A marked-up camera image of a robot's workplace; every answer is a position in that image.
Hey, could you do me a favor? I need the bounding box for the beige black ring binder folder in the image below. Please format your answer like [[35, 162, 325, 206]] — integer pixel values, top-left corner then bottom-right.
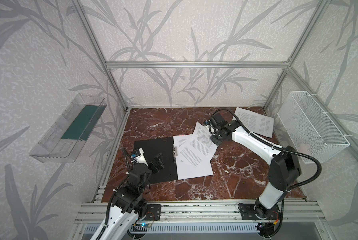
[[133, 136, 214, 185]]

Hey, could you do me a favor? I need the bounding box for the printed paper sheet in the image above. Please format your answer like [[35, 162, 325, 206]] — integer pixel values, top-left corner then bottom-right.
[[178, 122, 217, 167]]

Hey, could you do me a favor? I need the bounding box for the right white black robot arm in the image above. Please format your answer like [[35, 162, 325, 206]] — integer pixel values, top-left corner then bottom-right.
[[204, 114, 301, 215]]

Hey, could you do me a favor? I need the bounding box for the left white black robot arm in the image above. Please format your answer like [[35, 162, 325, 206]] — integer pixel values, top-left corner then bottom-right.
[[91, 148, 165, 240]]

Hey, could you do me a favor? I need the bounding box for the green circuit board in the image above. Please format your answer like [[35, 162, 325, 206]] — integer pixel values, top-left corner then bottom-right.
[[132, 222, 153, 232]]

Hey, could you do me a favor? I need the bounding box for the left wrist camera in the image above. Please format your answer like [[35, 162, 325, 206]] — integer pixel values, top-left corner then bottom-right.
[[131, 148, 148, 165]]

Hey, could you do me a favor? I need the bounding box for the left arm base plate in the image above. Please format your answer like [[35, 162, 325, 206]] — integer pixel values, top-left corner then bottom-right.
[[143, 204, 162, 221]]

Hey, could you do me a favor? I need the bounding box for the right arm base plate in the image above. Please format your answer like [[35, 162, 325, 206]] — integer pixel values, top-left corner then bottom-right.
[[237, 201, 280, 221]]

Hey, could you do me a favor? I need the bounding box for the white wire mesh basket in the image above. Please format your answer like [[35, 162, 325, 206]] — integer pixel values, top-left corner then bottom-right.
[[278, 91, 350, 163]]

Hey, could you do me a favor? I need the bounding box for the clear acrylic wall tray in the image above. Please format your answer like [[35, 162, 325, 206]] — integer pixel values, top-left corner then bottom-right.
[[29, 94, 107, 163]]

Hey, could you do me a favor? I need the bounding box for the right black corrugated cable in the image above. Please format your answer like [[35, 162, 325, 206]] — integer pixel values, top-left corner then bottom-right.
[[210, 108, 322, 191]]

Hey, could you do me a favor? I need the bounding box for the aluminium front rail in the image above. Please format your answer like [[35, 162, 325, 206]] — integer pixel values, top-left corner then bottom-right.
[[74, 199, 326, 224]]

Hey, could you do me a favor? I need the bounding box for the aluminium cage frame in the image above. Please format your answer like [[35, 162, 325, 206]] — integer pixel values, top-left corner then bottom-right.
[[70, 0, 358, 205]]

